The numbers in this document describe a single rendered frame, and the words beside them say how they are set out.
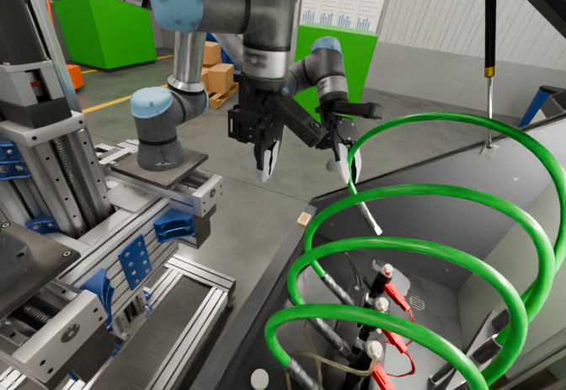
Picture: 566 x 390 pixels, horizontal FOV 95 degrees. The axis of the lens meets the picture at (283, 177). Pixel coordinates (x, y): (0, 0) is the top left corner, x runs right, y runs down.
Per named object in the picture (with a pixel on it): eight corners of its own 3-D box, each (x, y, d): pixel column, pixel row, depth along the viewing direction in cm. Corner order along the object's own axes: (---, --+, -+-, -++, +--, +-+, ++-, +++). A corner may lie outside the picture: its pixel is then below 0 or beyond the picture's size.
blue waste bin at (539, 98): (509, 122, 522) (534, 82, 478) (543, 129, 508) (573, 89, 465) (520, 133, 474) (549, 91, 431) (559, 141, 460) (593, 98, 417)
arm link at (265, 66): (297, 49, 43) (275, 55, 36) (294, 77, 45) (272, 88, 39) (258, 41, 45) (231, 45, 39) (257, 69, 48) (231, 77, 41)
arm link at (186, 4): (149, 24, 38) (222, 28, 43) (162, 36, 30) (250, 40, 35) (138, -47, 34) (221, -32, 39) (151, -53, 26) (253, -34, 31)
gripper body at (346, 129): (336, 152, 69) (330, 109, 71) (362, 143, 62) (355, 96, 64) (314, 152, 65) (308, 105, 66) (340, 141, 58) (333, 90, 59)
